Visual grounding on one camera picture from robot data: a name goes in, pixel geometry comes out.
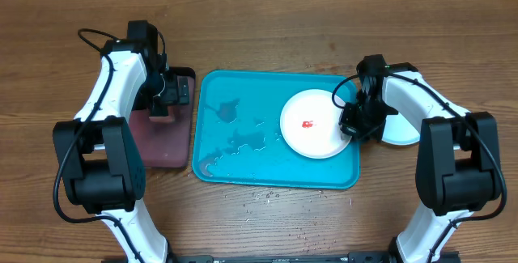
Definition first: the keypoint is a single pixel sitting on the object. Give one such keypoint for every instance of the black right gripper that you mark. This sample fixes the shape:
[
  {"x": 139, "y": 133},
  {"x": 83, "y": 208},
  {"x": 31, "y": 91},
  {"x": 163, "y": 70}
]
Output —
[{"x": 354, "y": 121}]

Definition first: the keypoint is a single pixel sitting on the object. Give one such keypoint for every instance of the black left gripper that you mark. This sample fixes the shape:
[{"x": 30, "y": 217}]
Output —
[{"x": 174, "y": 94}]

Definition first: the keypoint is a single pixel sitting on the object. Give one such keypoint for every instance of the light blue plate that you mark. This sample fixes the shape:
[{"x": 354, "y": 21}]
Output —
[{"x": 399, "y": 132}]

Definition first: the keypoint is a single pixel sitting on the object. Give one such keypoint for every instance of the dark tray with red water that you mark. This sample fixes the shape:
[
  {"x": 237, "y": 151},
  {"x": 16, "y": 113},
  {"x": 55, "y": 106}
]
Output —
[{"x": 165, "y": 143}]

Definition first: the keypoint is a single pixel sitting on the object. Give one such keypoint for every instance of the white pink plate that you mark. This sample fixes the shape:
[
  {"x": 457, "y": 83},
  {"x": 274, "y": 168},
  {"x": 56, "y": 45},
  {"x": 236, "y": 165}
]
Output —
[{"x": 309, "y": 124}]

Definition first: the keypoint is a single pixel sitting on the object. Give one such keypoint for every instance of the teal plastic tray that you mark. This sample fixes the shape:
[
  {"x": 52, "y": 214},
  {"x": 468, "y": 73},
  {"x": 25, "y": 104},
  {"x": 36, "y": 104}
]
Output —
[{"x": 238, "y": 138}]

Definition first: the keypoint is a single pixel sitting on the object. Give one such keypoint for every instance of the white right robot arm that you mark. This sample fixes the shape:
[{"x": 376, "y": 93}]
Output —
[{"x": 458, "y": 171}]

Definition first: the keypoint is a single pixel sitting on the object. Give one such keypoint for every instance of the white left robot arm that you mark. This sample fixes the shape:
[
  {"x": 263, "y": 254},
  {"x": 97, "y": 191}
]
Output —
[{"x": 99, "y": 162}]

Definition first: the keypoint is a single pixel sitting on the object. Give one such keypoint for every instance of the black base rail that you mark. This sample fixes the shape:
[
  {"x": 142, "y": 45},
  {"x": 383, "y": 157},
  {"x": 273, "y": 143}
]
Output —
[{"x": 352, "y": 257}]

